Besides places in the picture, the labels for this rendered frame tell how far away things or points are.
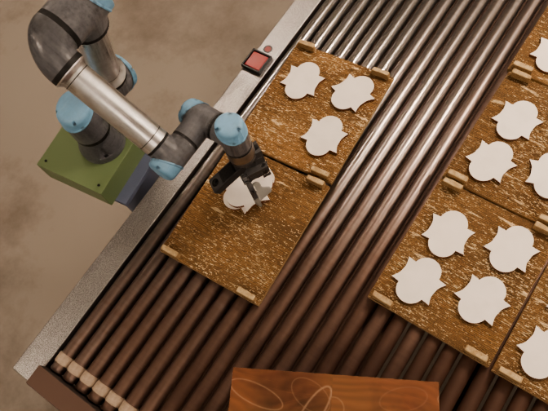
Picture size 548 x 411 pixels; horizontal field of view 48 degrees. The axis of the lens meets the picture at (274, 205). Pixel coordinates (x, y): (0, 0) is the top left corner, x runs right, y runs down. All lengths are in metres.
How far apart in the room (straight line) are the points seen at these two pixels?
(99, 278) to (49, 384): 0.33
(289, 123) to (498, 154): 0.63
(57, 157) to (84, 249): 1.03
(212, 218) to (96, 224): 1.32
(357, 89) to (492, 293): 0.74
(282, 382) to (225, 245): 0.46
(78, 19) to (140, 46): 2.05
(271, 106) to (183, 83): 1.39
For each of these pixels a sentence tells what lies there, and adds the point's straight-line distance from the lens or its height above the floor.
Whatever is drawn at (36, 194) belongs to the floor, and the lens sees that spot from 3.32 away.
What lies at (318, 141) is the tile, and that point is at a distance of 1.88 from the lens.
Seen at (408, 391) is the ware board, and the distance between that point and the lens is 1.55.
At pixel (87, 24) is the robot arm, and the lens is 1.54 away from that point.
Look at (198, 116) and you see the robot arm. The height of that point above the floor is 1.31.
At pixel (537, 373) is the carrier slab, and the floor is 0.95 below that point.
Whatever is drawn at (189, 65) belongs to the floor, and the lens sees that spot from 3.38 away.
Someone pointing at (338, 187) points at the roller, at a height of 0.92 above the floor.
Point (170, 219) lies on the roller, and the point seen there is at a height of 0.92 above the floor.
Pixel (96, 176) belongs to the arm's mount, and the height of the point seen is 0.96.
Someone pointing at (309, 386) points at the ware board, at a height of 1.04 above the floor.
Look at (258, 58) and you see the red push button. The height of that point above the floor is 0.93.
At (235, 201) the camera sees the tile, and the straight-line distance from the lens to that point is 1.80.
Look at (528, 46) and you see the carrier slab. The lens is 2.11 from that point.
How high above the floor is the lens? 2.57
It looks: 64 degrees down
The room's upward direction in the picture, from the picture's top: 22 degrees counter-clockwise
